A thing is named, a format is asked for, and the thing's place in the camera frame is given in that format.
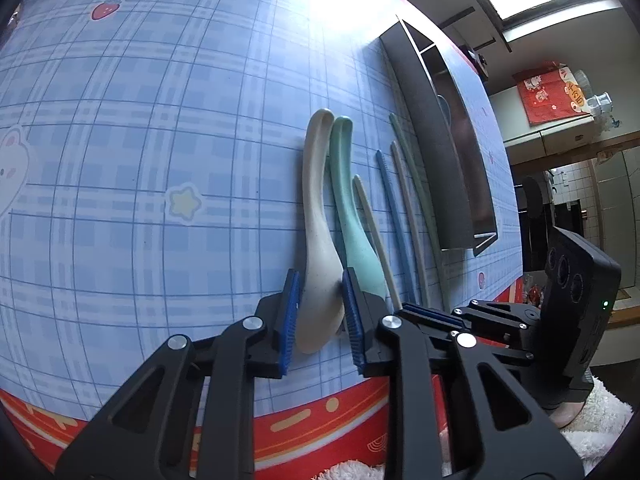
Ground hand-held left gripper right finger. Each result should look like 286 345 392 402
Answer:
340 266 585 480

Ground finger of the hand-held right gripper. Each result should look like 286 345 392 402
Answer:
400 300 542 335
480 332 535 367

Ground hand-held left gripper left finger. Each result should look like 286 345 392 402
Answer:
54 268 302 480

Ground green spoon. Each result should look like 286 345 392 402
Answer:
327 116 388 301

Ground beige spoon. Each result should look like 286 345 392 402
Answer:
295 108 347 356

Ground beige chopstick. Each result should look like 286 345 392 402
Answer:
351 174 405 311
390 141 433 306

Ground blue chopstick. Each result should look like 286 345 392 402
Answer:
375 149 423 291

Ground green chopstick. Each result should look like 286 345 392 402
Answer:
388 112 447 311

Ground steel utensil tray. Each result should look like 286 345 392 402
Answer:
378 17 501 257

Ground person's right forearm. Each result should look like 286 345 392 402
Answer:
547 377 636 461

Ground colourful bag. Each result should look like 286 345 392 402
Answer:
522 275 548 306

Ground small black round stool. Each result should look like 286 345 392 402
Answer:
517 175 551 221

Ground white fleece garment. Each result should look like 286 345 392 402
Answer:
312 459 391 480

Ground cream refrigerator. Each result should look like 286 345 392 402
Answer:
502 122 626 161

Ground clear plastic food containers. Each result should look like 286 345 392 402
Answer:
572 67 616 121

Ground red printed cloth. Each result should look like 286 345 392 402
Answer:
515 62 591 126

